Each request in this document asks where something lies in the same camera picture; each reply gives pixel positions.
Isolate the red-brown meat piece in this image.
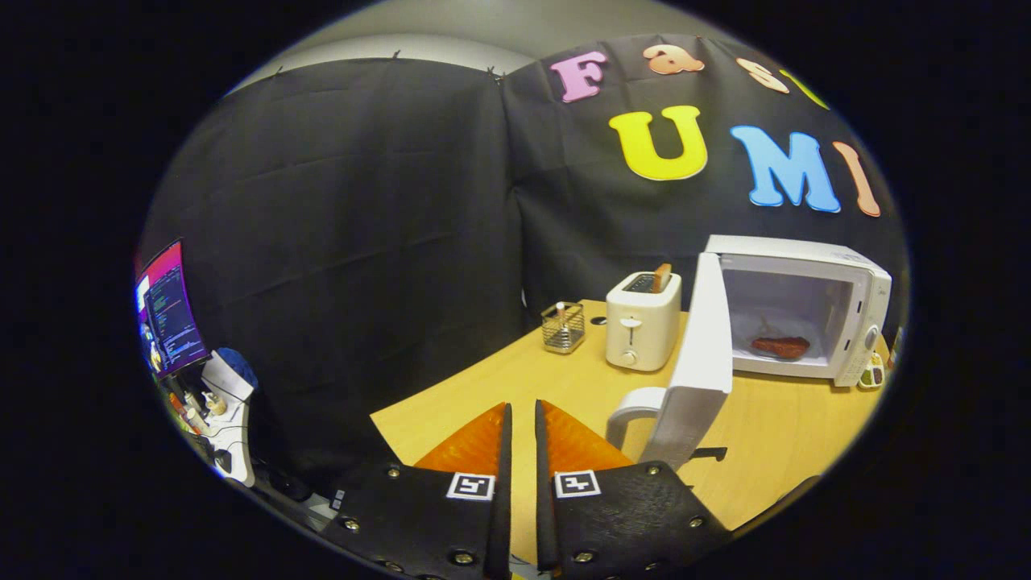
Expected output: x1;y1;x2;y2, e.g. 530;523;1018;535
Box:
752;336;811;360

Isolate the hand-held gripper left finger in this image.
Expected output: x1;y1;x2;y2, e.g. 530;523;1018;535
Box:
322;403;514;580

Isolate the blue cloth item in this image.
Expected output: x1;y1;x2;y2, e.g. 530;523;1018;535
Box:
216;347;259;389

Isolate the computer monitor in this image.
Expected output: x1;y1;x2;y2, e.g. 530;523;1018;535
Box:
135;238;212;379

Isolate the black backdrop cloth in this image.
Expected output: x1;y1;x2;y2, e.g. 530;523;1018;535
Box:
137;32;911;484

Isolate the white cluttered side table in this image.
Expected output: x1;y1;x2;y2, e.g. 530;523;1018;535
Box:
165;354;257;488

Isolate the white toaster oven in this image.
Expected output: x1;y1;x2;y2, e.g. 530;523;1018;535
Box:
606;234;893;470

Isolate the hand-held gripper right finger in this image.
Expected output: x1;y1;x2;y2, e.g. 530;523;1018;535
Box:
534;400;734;580

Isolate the wire mesh basket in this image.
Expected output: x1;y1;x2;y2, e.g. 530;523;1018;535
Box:
540;301;586;355

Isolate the cream slot toaster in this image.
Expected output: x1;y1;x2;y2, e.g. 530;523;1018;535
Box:
606;271;683;372

